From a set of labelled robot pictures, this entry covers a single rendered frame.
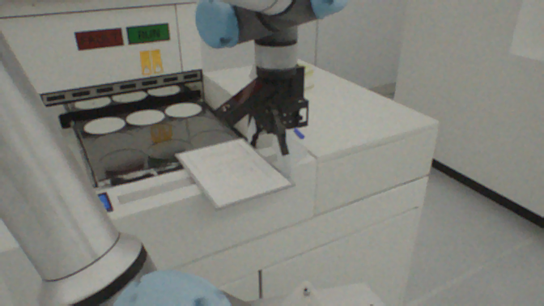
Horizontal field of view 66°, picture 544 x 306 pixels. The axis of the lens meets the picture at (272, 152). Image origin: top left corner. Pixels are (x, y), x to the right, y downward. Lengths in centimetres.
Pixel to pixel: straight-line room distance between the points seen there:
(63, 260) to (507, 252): 210
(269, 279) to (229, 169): 28
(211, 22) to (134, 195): 33
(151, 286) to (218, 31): 36
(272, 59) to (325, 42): 275
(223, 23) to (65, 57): 71
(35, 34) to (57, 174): 81
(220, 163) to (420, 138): 47
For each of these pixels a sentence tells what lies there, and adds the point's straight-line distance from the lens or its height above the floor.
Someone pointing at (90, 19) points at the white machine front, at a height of 115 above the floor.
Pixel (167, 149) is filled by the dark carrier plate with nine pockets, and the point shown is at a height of 90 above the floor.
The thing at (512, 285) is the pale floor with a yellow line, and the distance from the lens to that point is 216.
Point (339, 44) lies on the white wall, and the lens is 354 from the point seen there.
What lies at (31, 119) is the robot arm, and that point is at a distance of 44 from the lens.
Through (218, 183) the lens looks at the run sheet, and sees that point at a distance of 74.
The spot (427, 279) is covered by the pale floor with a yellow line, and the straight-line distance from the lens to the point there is 204.
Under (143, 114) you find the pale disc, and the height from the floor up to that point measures 90.
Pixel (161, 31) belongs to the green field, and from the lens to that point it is 127.
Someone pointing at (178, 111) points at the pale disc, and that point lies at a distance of 123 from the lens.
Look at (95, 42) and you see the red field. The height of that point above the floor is 109.
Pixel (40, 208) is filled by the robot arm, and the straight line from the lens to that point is 45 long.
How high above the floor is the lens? 136
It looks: 28 degrees down
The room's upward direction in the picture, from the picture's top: straight up
